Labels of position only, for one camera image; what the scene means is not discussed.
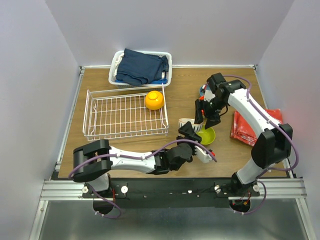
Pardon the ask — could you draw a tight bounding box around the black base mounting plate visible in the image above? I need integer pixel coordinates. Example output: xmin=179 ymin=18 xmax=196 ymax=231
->
xmin=82 ymin=177 xmax=263 ymax=210

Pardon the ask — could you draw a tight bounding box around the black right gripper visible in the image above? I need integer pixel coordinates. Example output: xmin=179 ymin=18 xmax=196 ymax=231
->
xmin=192 ymin=96 xmax=227 ymax=130

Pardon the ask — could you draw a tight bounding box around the white black striped bowl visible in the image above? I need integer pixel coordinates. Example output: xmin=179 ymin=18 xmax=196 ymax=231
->
xmin=178 ymin=118 xmax=204 ymax=133

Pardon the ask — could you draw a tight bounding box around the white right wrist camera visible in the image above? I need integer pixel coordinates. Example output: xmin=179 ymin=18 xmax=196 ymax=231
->
xmin=203 ymin=84 xmax=215 ymax=102

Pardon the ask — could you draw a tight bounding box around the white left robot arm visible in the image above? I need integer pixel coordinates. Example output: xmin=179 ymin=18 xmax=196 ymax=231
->
xmin=68 ymin=122 xmax=202 ymax=198

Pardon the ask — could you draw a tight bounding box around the aluminium frame rail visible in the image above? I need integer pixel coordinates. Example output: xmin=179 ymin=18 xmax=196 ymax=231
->
xmin=40 ymin=178 xmax=307 ymax=201

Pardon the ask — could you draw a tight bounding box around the blue bowl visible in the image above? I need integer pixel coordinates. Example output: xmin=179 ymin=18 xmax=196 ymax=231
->
xmin=199 ymin=84 xmax=206 ymax=97

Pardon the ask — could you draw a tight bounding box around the bright blue cloth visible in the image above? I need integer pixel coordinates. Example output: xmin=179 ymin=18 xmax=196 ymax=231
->
xmin=115 ymin=78 xmax=168 ymax=85

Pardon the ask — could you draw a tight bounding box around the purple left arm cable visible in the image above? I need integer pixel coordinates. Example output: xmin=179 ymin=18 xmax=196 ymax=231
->
xmin=67 ymin=139 xmax=218 ymax=219

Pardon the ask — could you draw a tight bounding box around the yellow orange bowl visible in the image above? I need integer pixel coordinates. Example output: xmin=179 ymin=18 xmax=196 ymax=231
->
xmin=144 ymin=90 xmax=165 ymax=110

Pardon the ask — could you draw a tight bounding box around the red plastic bag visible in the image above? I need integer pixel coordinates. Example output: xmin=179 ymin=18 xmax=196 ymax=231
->
xmin=230 ymin=108 xmax=283 ymax=147

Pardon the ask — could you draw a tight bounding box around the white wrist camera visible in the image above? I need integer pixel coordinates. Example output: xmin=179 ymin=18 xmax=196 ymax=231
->
xmin=203 ymin=84 xmax=215 ymax=102
xmin=195 ymin=146 xmax=217 ymax=164

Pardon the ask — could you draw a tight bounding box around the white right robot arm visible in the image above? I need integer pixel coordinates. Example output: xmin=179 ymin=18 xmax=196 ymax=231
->
xmin=194 ymin=73 xmax=293 ymax=196

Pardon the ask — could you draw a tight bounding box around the white plastic basket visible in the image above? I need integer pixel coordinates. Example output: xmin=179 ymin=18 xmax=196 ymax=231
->
xmin=108 ymin=48 xmax=173 ymax=88

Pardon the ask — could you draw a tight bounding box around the white wire dish rack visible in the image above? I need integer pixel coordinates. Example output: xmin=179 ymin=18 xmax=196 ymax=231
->
xmin=82 ymin=85 xmax=169 ymax=142

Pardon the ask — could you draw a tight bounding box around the dark blue folded cloth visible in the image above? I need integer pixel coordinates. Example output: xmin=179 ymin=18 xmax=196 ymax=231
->
xmin=114 ymin=48 xmax=170 ymax=86

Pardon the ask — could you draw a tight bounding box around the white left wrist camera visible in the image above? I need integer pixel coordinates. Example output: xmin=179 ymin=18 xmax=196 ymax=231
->
xmin=195 ymin=146 xmax=217 ymax=164

